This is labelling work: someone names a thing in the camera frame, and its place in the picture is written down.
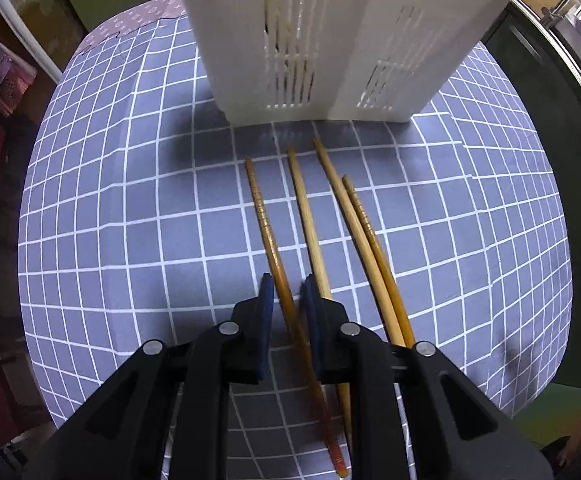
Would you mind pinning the white plastic utensil holder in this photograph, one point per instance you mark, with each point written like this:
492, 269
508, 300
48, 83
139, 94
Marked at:
230, 35

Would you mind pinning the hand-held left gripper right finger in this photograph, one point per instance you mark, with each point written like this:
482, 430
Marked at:
310, 305

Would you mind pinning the blue checked tablecloth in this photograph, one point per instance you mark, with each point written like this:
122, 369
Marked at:
120, 210

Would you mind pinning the dark stone countertop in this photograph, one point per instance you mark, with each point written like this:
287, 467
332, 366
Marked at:
577, 30

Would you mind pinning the dark green side cabinets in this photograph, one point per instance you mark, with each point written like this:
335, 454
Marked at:
545, 90

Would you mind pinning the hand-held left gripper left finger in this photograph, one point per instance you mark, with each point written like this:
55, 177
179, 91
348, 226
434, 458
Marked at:
266, 305

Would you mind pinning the purple patterned table mat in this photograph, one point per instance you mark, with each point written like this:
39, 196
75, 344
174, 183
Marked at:
135, 15

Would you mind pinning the wooden chopstick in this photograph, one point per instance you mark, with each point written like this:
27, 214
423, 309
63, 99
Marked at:
350, 220
305, 210
270, 240
378, 250

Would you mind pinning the sliding glass door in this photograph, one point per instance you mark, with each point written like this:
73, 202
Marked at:
30, 10

